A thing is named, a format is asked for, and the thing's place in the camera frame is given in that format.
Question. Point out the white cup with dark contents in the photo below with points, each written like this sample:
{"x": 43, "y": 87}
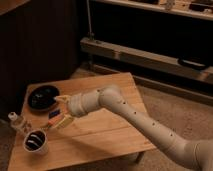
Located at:
{"x": 35, "y": 142}

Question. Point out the wooden low table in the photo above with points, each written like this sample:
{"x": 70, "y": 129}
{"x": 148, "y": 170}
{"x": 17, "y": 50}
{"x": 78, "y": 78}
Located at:
{"x": 100, "y": 135}

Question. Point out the black ceramic bowl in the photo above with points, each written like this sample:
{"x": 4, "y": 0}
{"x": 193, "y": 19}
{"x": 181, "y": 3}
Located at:
{"x": 43, "y": 97}

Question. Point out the black handle on beam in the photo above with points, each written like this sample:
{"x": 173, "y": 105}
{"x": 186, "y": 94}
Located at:
{"x": 196, "y": 66}

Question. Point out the clear plastic bottle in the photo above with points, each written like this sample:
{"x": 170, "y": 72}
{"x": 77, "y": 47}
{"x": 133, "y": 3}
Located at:
{"x": 19, "y": 123}

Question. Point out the long wooden bench beam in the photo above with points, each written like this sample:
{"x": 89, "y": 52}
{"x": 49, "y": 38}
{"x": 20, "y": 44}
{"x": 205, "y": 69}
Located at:
{"x": 144, "y": 59}

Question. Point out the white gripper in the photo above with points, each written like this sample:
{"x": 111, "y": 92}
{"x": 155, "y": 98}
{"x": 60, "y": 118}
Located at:
{"x": 78, "y": 106}

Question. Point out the upper wooden shelf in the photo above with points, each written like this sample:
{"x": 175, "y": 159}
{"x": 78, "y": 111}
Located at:
{"x": 158, "y": 8}

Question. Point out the metal pole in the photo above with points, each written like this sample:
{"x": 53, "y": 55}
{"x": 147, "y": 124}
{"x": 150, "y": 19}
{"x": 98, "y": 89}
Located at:
{"x": 91, "y": 34}

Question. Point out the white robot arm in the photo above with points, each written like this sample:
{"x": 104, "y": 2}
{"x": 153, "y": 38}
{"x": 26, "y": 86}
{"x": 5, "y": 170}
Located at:
{"x": 191, "y": 154}

